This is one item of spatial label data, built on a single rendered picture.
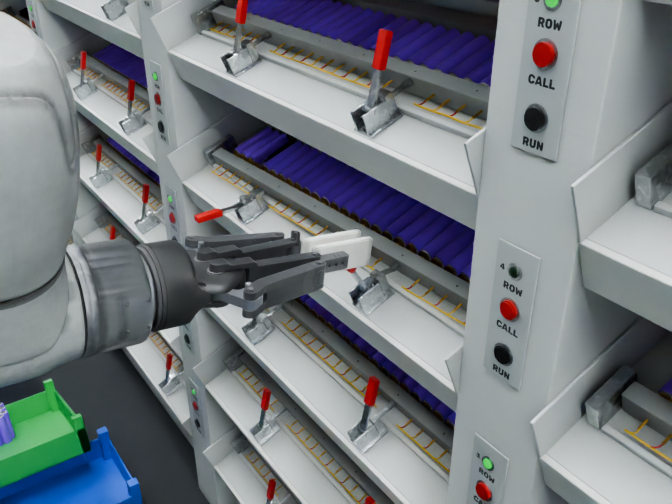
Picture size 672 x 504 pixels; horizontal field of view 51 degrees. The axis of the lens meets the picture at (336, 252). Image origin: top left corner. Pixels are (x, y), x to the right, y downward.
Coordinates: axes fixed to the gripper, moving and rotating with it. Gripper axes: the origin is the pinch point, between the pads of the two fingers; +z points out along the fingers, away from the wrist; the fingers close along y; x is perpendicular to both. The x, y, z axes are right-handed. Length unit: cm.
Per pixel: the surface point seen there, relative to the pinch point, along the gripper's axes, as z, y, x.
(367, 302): 4.2, 1.0, -6.2
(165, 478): 8, -60, -81
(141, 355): 13, -85, -66
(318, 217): 8.3, -14.9, -3.1
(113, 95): 8, -87, -5
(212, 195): 4.6, -36.2, -7.4
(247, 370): 15, -41, -43
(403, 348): 3.7, 7.9, -7.8
